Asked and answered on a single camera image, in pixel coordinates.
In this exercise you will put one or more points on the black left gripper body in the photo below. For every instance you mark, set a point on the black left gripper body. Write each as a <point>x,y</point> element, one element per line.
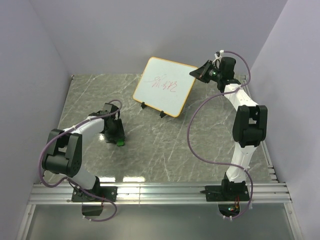
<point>116,129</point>

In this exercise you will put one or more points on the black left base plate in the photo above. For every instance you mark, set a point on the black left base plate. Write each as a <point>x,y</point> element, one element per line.
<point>106,192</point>

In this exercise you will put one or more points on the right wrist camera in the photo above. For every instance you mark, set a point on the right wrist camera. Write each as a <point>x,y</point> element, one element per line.
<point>226,64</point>

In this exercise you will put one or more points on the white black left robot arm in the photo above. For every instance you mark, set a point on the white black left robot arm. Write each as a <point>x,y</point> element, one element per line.
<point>63,153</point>

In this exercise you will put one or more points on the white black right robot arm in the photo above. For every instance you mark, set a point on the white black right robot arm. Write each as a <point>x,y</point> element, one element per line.
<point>248,131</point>

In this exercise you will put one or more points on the aluminium mounting rail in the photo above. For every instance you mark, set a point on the aluminium mounting rail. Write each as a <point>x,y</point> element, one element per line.
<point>139,193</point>

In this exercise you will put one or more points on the metal wire board stand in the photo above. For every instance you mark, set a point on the metal wire board stand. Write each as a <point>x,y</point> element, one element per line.
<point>162,114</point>

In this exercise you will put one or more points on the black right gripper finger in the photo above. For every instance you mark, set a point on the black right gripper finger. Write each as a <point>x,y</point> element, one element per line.
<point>207,65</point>
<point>198,73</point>

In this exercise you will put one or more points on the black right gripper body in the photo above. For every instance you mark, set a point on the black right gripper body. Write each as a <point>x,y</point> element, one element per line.
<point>212,74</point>

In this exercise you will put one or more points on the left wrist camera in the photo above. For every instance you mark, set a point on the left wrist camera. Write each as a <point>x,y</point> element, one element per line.
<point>110,109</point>

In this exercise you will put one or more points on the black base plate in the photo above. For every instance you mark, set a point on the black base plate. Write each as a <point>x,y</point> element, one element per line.
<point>218,193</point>
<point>106,192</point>

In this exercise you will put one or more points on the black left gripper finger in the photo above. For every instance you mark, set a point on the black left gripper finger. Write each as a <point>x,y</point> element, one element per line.
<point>122,136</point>
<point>111,138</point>

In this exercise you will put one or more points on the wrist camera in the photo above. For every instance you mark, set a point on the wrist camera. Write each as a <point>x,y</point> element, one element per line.
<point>110,109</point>
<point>226,64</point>

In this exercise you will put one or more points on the yellow framed whiteboard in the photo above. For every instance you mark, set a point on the yellow framed whiteboard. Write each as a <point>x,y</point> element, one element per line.
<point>165,85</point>

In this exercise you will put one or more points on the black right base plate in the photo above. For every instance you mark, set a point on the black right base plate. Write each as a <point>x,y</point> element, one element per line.
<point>218,193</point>

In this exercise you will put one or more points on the green whiteboard eraser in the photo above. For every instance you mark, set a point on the green whiteboard eraser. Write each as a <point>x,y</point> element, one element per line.
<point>120,142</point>

